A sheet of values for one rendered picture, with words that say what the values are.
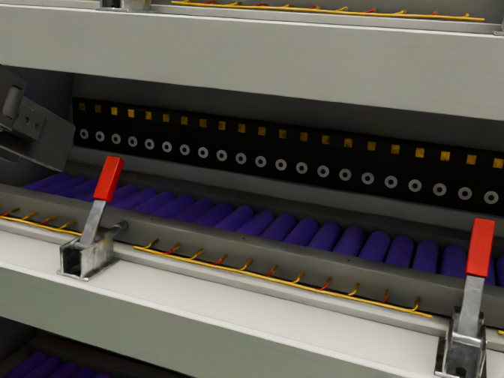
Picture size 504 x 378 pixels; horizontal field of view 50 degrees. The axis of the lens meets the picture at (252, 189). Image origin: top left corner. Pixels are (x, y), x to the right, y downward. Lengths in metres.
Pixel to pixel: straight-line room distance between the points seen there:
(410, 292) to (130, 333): 0.20
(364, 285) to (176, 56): 0.21
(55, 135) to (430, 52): 0.22
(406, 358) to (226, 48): 0.22
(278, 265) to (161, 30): 0.19
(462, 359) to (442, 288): 0.05
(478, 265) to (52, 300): 0.29
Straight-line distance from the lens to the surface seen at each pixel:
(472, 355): 0.37
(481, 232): 0.36
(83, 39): 0.43
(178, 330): 0.38
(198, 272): 0.41
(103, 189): 0.43
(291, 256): 0.40
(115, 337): 0.41
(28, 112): 0.31
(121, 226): 0.45
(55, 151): 0.35
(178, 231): 0.44
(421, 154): 0.48
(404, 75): 0.34
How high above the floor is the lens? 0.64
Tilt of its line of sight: 2 degrees down
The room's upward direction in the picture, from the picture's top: 9 degrees clockwise
